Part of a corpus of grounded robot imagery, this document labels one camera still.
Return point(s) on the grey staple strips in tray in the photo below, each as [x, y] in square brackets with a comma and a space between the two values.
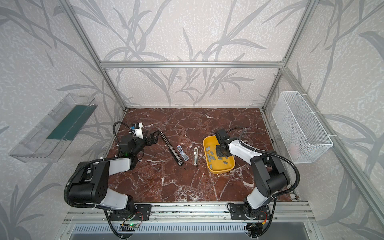
[214, 162]

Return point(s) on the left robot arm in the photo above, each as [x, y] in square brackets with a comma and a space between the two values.
[88, 187]

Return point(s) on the yellow plastic tray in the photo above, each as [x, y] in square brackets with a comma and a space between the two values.
[211, 141]

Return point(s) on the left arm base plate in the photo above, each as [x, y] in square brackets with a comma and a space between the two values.
[140, 212]

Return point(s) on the white wire mesh basket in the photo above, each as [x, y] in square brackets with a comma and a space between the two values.
[301, 131]

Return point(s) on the aluminium front rail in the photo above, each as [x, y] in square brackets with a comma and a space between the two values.
[197, 212]

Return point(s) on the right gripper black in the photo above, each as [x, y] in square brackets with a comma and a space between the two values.
[223, 147]

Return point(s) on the clear acrylic wall shelf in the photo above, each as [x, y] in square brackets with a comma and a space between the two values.
[49, 139]

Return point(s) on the light blue stapler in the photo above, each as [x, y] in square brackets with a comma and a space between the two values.
[182, 153]

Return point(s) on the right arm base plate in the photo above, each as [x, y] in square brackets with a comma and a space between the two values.
[245, 212]

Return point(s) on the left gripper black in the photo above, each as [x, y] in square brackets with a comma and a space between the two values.
[148, 139]

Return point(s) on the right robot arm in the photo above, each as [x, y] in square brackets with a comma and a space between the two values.
[274, 175]

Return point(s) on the beige small stapler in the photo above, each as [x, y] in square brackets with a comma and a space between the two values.
[196, 155]

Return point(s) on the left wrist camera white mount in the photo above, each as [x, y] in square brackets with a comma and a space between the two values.
[136, 130]

